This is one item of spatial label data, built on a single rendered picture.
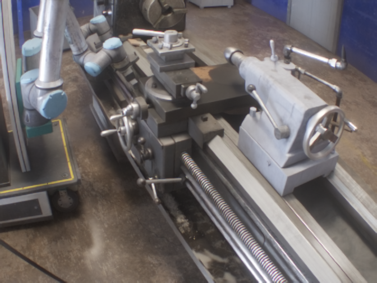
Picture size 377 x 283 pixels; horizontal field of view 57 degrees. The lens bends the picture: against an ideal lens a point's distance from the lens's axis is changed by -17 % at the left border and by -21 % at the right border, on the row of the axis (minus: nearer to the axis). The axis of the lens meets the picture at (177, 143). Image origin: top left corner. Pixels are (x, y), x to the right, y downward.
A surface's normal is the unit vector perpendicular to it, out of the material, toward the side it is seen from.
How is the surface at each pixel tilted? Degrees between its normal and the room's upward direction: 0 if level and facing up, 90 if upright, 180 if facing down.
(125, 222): 0
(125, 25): 90
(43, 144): 0
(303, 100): 0
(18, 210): 90
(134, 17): 90
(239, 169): 36
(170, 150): 90
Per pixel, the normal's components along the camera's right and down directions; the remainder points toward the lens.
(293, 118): -0.87, 0.03
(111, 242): 0.03, -0.80
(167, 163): 0.43, 0.55
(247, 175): -0.51, -0.51
